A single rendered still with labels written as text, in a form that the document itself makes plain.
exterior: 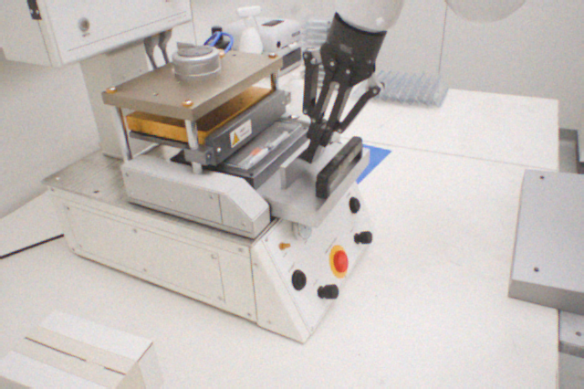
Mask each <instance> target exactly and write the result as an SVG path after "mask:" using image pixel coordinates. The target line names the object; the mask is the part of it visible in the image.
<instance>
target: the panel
mask: <svg viewBox="0 0 584 389"><path fill-rule="evenodd" d="M352 198H357V199H358V200H359V198H358V195H357V193H356V191H355V188H354V186H353V185H352V186H351V187H350V188H349V190H348V191H347V192H346V193H345V194H344V195H343V196H342V198H341V199H340V200H339V202H338V203H337V204H336V205H335V207H334V208H333V209H332V210H331V212H330V213H329V214H328V216H327V217H326V218H325V219H324V221H323V222H322V223H321V224H320V226H318V227H312V231H311V234H310V236H309V237H308V238H307V239H306V240H299V239H298V238H297V237H296V236H295V234H294V231H293V223H294V222H291V221H288V220H285V219H281V218H280V220H279V221H278V222H277V223H276V224H275V225H274V226H272V227H271V228H270V229H269V230H268V232H267V233H266V234H265V235H264V236H263V237H262V238H261V240H262V242H263V244H264V246H265V248H266V250H267V252H268V254H269V256H270V257H271V259H272V261H273V263H274V265H275V267H276V270H277V272H278V274H279V276H280V278H281V279H282V280H283V282H284V284H285V286H286V288H287V291H288V293H289V295H290V297H291V299H292V300H293V302H294V304H295V306H296V308H297V310H298V312H299V314H300V316H301V318H302V320H303V321H304V322H305V324H306V328H307V330H308V333H309V335H311V333H312V332H313V331H314V329H315V328H316V326H317V325H318V322H319V321H320V320H321V319H322V317H323V315H324V314H325V312H326V311H327V309H328V307H329V305H330V304H331V302H332V301H333V300H326V299H325V298H324V299H321V298H319V297H318V294H317V289H318V287H319V286H322V287H324V286H325V285H327V284H336V285H337V287H338V288H339V290H340V288H341V286H342V285H343V283H344V282H345V280H346V278H347V277H348V275H349V274H350V272H351V271H352V269H353V268H354V266H355V264H356V263H357V261H358V260H359V258H360V256H361V254H362V253H363V251H364V249H365V248H366V246H367V245H368V244H361V243H359V244H357V243H355V242H354V235H355V233H360V231H366V230H369V231H370V232H371V233H372V235H373V236H374V232H373V230H372V227H371V225H370V223H369V220H368V218H367V217H366V214H365V212H364V210H363V207H362V205H361V204H360V210H359V212H357V213H355V212H353V210H352V208H351V199H352ZM359 201H360V200H359ZM337 250H343V251H344V252H345V253H346V254H347V256H348V259H349V266H348V268H347V270H346V271H345V272H342V273H339V272H337V270H336V269H335V267H334V264H333V257H334V254H335V252H336V251H337ZM298 271H303V272H304V273H305V274H306V279H307V282H306V287H304V288H303V289H298V288H297V287H296V285H295V281H294V278H295V275H296V273H297V272H298Z"/></svg>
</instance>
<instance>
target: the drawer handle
mask: <svg viewBox="0 0 584 389"><path fill-rule="evenodd" d="M362 155H363V143H362V138H361V137H360V136H356V135H355V136H352V137H351V138H350V139H349V140H348V141H347V142H346V143H345V144H344V145H343V147H342V148H341V149H340V150H339V151H338V152H337V153H336V154H335V155H334V156H333V157H332V158H331V159H330V160H329V161H328V163H327V164H326V165H325V166H324V167H323V168H322V169H321V170H320V171H319V172H318V173H317V176H316V182H315V189H316V197H319V198H323V199H328V198H329V187H330V185H331V184H332V183H333V182H334V181H335V180H336V178H337V177H338V176H339V175H340V174H341V172H342V171H343V170H344V169H345V168H346V167H347V166H348V164H349V163H350V162H351V161H352V160H353V158H355V159H361V158H362Z"/></svg>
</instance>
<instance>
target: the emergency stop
mask: <svg viewBox="0 0 584 389"><path fill-rule="evenodd" d="M333 264H334V267H335V269H336V270H337V272H339V273H342V272H345V271H346V270H347V268H348V266H349V259H348V256H347V254H346V253H345V252H344V251H343V250H337V251H336V252H335V254H334V257H333Z"/></svg>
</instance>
